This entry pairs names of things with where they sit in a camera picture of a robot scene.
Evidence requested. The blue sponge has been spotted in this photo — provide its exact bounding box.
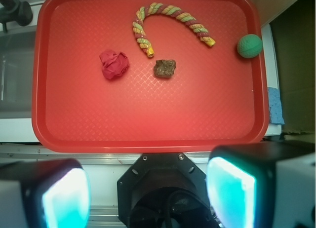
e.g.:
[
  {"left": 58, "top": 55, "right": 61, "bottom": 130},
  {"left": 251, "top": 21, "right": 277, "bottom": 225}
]
[{"left": 268, "top": 87, "right": 285, "bottom": 125}]

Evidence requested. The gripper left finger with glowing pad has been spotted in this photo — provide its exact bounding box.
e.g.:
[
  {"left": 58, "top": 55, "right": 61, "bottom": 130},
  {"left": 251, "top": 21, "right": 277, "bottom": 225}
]
[{"left": 0, "top": 158, "right": 91, "bottom": 228}]

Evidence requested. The red plastic tray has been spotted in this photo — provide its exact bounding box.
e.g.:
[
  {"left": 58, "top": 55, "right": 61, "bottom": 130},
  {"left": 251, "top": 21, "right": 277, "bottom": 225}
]
[{"left": 32, "top": 0, "right": 269, "bottom": 153}]

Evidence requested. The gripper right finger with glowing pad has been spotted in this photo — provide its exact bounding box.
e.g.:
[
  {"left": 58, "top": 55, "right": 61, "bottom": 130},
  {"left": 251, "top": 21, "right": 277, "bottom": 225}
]
[{"left": 206, "top": 141, "right": 316, "bottom": 228}]

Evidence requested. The multicolour twisted rope toy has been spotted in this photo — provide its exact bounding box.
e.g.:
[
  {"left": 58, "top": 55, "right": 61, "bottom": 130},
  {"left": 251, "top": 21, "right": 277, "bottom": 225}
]
[{"left": 132, "top": 2, "right": 216, "bottom": 58}]

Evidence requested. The brown rock lump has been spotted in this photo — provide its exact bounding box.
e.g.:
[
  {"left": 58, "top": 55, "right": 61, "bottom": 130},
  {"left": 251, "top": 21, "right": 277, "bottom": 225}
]
[{"left": 154, "top": 60, "right": 176, "bottom": 78}]

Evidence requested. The black clamp knob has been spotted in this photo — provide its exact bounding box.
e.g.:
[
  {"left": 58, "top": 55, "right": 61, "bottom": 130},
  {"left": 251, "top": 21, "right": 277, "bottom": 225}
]
[{"left": 0, "top": 0, "right": 33, "bottom": 33}]

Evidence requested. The green rubber ball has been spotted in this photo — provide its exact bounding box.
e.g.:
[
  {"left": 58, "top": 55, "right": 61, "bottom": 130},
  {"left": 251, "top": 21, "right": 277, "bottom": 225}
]
[{"left": 237, "top": 34, "right": 263, "bottom": 58}]

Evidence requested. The crumpled red paper ball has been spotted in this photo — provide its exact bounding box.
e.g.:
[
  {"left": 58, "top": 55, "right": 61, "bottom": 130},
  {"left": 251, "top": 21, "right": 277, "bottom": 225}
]
[{"left": 99, "top": 50, "right": 130, "bottom": 80}]

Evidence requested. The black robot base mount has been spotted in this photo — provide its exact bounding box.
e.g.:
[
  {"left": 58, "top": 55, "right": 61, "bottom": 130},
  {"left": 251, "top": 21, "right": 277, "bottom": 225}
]
[{"left": 117, "top": 153, "right": 220, "bottom": 228}]

